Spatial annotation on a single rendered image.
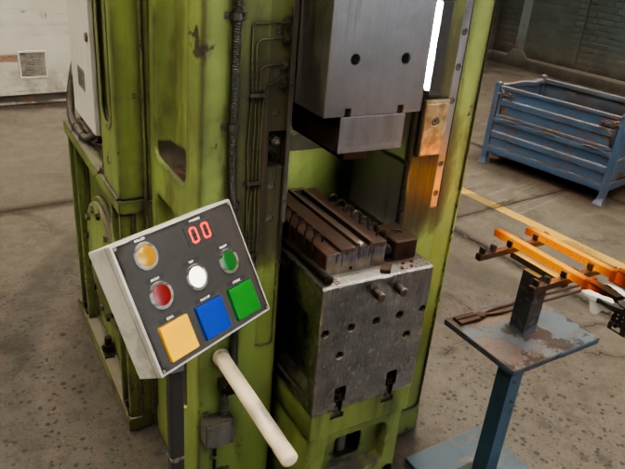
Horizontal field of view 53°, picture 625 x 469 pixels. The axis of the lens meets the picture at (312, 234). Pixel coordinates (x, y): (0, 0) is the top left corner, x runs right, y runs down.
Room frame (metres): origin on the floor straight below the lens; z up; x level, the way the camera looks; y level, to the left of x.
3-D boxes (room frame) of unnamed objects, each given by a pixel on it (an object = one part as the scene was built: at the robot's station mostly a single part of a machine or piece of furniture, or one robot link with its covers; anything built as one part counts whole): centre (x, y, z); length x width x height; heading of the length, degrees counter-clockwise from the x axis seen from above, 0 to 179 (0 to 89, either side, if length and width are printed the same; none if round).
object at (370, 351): (1.79, -0.06, 0.69); 0.56 x 0.38 x 0.45; 32
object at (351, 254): (1.76, -0.02, 0.96); 0.42 x 0.20 x 0.09; 32
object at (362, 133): (1.76, -0.02, 1.32); 0.42 x 0.20 x 0.10; 32
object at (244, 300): (1.23, 0.14, 1.01); 0.07 x 0.05 x 0.07; 147
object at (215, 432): (1.49, 0.24, 0.36); 0.09 x 0.07 x 0.12; 122
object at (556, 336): (1.73, -0.70, 0.66); 0.40 x 0.30 x 0.02; 123
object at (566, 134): (5.33, -2.11, 0.36); 1.20 x 0.80 x 0.72; 42
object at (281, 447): (1.32, 0.12, 0.62); 0.44 x 0.05 x 0.05; 32
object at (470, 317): (1.88, -0.75, 0.68); 0.60 x 0.04 x 0.01; 121
